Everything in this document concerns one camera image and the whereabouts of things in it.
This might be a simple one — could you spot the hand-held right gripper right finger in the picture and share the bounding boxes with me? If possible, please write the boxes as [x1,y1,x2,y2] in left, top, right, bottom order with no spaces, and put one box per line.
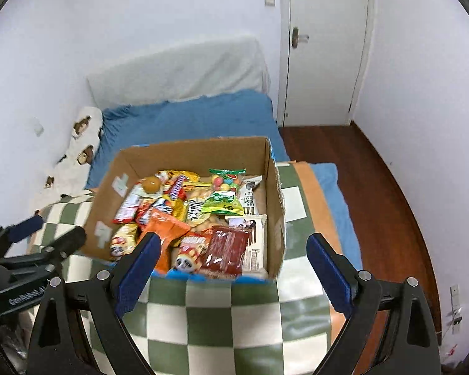
[306,232,442,375]

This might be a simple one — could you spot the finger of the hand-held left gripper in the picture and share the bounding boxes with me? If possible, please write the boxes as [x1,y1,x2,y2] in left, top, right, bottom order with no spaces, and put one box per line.
[0,215,44,261]
[0,227,88,279]

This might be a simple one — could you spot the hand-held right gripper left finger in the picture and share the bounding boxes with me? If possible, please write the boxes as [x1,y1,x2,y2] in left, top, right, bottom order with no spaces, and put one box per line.
[27,232,163,375]

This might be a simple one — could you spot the yellow white snack packet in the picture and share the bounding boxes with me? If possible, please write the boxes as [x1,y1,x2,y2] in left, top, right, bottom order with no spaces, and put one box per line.
[109,222,140,261]

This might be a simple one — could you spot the orange panda snack packet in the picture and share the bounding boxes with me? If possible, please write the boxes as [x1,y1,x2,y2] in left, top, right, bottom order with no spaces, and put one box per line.
[145,218,212,275]

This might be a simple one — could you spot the red white bar packet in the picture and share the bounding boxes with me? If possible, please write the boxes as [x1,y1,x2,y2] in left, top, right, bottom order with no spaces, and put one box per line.
[113,185,146,224]

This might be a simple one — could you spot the red orange snack packet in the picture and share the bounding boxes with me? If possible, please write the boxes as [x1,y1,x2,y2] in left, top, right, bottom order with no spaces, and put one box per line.
[136,197,189,224]

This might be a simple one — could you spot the brown cardboard box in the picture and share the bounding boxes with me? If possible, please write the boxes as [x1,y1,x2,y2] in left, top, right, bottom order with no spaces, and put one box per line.
[80,137,287,283]

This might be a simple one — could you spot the white brown wafer packet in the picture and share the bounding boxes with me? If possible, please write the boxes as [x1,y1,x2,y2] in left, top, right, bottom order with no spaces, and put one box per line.
[224,215,267,275]

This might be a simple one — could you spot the clear cookie packet yellow top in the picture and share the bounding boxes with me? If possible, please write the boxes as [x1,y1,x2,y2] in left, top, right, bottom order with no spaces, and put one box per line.
[184,187,220,236]

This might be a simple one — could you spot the dark red chocolate packet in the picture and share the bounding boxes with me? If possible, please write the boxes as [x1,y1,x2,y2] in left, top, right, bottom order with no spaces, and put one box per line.
[199,225,253,279]

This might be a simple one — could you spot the orange round jelly cup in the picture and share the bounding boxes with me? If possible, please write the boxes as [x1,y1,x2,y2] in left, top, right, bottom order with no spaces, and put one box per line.
[141,177,163,196]

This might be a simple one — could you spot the brown red chocolate bar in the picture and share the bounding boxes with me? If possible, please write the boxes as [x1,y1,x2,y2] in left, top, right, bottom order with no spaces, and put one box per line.
[167,176,189,201]

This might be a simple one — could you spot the yellow red noodle packet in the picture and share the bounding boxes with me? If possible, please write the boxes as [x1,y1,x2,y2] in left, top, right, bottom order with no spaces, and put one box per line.
[156,169,201,189]

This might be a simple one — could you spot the lime green candy packet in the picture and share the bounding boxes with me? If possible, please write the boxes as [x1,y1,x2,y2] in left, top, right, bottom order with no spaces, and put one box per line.
[201,190,245,216]

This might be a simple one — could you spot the white black snack packet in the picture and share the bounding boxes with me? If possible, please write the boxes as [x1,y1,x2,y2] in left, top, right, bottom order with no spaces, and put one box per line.
[238,176,264,216]

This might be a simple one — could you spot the green header gumball bag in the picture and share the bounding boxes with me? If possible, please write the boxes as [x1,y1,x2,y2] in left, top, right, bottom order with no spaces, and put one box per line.
[209,168,247,194]

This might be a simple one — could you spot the crumpled silver plastic bag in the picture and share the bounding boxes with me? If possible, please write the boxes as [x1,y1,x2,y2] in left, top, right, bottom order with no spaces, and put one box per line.
[0,316,29,364]

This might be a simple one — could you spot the green white checkered blanket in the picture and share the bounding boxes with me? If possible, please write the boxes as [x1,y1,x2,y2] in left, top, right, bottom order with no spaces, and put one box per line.
[27,160,362,375]

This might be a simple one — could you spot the bear print pillow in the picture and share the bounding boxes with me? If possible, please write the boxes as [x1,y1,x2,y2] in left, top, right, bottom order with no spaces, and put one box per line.
[30,107,104,212]

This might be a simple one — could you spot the white power strip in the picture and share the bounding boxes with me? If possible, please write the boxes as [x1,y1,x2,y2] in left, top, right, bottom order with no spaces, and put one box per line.
[449,284,464,335]

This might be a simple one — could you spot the blue bedsheet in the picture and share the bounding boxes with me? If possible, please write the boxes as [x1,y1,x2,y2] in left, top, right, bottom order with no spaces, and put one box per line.
[85,89,361,268]

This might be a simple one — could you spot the white door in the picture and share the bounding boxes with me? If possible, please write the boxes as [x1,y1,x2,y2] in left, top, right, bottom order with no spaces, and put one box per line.
[277,0,376,128]

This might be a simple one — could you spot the metal door handle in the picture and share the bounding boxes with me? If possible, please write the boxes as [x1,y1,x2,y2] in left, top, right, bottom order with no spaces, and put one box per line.
[291,27,310,50]

